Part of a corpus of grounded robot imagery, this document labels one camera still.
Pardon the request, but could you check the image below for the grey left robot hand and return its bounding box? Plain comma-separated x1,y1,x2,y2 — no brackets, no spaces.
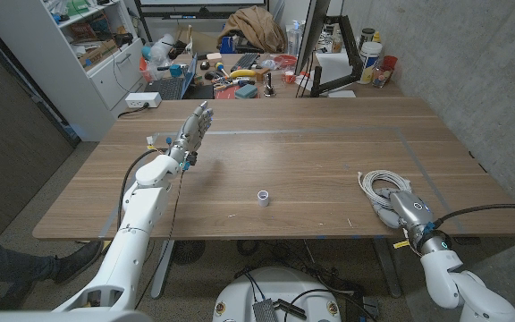
166,100,215,165

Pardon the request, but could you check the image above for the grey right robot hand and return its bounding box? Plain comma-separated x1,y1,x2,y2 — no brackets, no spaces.
370,187,438,234

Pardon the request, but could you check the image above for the white Ethernet cable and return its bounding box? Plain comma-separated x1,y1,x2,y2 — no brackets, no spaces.
357,169,413,209

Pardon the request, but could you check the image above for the open black laptop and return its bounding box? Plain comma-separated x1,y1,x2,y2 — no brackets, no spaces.
143,52,199,101

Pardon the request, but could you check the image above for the white power strip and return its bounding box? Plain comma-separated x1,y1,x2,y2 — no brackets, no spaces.
124,91,163,109

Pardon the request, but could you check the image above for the grey metal table leg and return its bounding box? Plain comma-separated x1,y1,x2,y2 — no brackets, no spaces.
371,236,403,299
149,240,176,300

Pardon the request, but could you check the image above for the teal box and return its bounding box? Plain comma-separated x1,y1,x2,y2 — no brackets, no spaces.
234,83,259,99

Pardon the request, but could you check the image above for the yellow banana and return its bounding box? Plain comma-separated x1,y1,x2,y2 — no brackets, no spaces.
229,68,258,80

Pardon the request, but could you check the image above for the clear plastic bag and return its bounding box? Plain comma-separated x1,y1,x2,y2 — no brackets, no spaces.
140,33,179,81

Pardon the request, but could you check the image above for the black keyboard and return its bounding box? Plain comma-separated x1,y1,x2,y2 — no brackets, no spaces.
230,52,261,72

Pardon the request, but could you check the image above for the white shelf cabinet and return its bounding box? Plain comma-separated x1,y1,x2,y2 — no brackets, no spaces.
0,0,148,142

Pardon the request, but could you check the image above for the red bowl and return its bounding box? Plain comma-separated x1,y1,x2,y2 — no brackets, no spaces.
273,54,299,69

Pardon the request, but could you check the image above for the black round grille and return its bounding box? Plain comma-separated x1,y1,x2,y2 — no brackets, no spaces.
172,240,207,267

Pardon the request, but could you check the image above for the brown jacket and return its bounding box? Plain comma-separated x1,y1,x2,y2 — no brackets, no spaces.
216,5,288,54

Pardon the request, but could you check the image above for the clear plastic cup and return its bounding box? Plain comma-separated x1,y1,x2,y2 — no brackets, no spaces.
372,66,393,89

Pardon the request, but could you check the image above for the white robot torso base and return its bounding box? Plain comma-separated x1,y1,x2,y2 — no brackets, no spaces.
212,267,342,322

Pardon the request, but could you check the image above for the white canister with lid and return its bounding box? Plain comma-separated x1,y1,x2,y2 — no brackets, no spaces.
358,40,384,85

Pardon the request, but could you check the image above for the black computer monitor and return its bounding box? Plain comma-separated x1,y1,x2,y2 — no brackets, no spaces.
294,0,332,76

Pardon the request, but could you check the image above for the black lidded canister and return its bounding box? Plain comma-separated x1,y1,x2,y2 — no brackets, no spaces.
359,27,376,48

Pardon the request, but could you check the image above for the person's leg with black shoe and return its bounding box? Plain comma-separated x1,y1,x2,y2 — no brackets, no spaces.
0,235,105,312

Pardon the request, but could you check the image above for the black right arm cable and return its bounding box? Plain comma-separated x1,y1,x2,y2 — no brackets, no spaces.
431,203,515,229

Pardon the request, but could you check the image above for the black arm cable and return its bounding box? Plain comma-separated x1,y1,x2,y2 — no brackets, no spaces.
431,203,515,229
116,148,169,229

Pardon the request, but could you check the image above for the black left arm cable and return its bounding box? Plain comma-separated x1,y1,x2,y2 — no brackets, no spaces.
116,148,169,229

